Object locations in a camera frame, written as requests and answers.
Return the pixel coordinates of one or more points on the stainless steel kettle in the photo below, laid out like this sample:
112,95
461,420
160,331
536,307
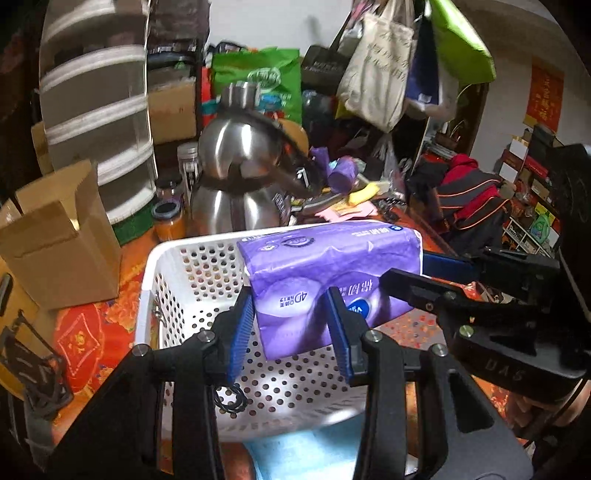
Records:
231,147

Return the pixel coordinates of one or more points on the open brown cardboard box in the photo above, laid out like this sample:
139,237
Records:
60,258

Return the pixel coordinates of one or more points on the black bag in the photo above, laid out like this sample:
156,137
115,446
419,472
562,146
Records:
323,64

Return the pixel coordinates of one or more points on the closed brown cardboard box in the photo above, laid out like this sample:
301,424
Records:
171,110

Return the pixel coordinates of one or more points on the white perforated plastic basket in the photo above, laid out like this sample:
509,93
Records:
286,392

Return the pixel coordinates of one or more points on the dark blue bag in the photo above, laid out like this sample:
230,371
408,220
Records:
422,69

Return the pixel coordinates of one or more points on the red and black jacket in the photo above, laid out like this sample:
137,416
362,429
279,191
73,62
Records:
471,194

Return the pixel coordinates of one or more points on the purple tissue pack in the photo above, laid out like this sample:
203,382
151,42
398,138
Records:
323,258

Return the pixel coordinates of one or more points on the purple cup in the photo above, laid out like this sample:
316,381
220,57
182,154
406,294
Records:
341,175

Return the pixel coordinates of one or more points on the clear white-striped hanging organizer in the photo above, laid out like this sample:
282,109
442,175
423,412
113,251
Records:
92,69

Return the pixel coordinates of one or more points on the clear jar with white lid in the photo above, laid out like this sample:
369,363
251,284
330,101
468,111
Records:
187,170

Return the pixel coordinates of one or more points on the yellow cloth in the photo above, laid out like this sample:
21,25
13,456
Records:
362,194

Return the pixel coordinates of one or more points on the orange jar with dark lid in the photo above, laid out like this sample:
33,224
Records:
168,228

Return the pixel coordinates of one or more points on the green printed shopping bag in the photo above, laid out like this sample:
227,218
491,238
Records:
277,69

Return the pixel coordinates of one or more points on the bright green bag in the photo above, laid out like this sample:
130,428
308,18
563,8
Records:
461,41

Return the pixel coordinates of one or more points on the white shelf with goods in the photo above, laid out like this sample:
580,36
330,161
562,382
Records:
531,184

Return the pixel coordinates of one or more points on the red wall poster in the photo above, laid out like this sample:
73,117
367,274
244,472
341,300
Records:
545,97

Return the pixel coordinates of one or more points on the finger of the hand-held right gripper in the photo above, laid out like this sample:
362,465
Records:
406,288
445,266

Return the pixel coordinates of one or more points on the beige canvas tote bag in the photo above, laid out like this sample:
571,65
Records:
378,69

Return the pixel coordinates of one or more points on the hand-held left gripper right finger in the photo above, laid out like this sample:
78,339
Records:
339,333

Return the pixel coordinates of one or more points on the light blue tissue pack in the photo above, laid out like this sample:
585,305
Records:
286,454

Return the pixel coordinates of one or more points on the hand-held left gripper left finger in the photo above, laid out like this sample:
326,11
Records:
240,333

